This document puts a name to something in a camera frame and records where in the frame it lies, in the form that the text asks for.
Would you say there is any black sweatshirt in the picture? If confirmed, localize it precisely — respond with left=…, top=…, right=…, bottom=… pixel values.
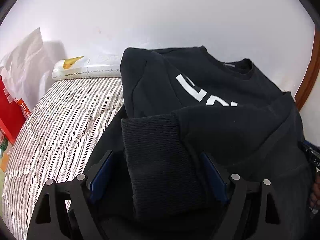
left=88, top=46, right=315, bottom=239

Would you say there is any person's right hand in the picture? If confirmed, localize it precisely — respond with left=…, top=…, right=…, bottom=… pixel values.
left=310, top=181, right=320, bottom=211

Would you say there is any wooden nightstand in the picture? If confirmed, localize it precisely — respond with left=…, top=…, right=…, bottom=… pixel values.
left=1, top=152, right=10, bottom=172

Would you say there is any striped quilted mattress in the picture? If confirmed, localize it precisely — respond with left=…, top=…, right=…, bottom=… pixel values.
left=2, top=78, right=123, bottom=239

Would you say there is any green label water bottle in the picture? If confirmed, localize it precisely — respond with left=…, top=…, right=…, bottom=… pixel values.
left=0, top=130, right=9, bottom=152

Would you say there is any red paper shopping bag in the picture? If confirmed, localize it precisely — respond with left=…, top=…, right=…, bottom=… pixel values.
left=0, top=80, right=26, bottom=144

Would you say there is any white Miniso plastic bag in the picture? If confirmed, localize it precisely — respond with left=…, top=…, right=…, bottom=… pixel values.
left=1, top=28, right=66, bottom=111

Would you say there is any white duck print sheet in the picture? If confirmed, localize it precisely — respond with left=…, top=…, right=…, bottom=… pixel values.
left=52, top=55, right=121, bottom=81

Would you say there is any brown wooden door frame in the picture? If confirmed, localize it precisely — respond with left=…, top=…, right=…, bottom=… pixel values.
left=295, top=29, right=320, bottom=111

